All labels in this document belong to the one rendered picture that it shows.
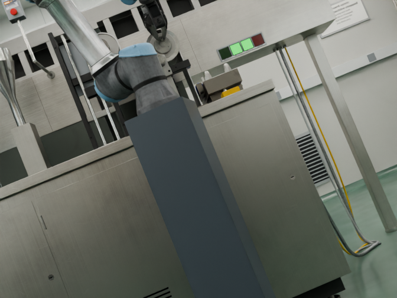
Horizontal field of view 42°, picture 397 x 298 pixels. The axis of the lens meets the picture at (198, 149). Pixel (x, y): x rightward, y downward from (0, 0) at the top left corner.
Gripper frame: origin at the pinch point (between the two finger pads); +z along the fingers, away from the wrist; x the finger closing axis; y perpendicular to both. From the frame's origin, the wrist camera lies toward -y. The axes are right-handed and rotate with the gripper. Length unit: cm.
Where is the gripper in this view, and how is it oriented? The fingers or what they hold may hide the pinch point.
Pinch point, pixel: (161, 38)
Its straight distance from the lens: 228.3
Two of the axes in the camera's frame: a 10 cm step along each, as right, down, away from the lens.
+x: -9.2, 3.8, -0.5
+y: -3.1, -6.6, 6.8
